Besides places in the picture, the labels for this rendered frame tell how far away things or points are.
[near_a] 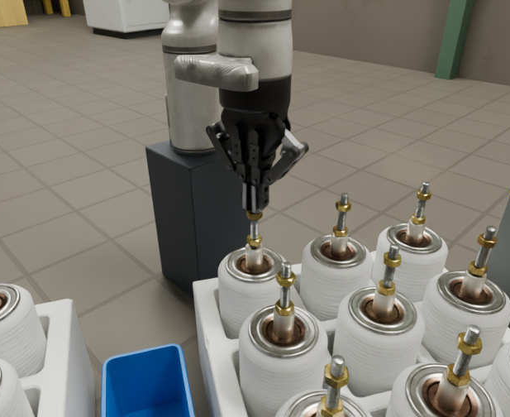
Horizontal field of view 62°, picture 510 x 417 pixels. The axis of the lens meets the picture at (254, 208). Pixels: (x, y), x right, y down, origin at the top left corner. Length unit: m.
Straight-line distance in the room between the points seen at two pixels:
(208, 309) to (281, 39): 0.36
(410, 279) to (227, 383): 0.29
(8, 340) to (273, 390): 0.30
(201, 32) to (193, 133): 0.16
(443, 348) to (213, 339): 0.28
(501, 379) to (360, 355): 0.14
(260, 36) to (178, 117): 0.36
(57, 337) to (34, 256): 0.53
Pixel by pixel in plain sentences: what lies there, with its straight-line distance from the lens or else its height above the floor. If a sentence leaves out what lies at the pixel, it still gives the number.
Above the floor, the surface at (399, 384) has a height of 0.25.
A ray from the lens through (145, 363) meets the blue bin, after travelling 0.66.
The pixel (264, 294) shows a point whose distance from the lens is 0.53.
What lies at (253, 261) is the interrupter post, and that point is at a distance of 0.54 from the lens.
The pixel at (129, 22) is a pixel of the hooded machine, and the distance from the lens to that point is 4.34.
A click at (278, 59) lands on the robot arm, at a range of 0.42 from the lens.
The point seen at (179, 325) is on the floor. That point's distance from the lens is 0.84.
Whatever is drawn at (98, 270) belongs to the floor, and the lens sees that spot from 1.01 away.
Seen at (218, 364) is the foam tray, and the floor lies 0.18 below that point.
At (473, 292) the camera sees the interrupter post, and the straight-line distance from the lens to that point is 0.56.
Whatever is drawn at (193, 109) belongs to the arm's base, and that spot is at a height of 0.38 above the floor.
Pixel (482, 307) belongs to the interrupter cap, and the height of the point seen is 0.25.
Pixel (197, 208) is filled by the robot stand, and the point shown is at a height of 0.22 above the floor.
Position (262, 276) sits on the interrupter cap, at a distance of 0.54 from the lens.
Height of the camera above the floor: 0.59
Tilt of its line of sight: 30 degrees down
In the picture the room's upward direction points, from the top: straight up
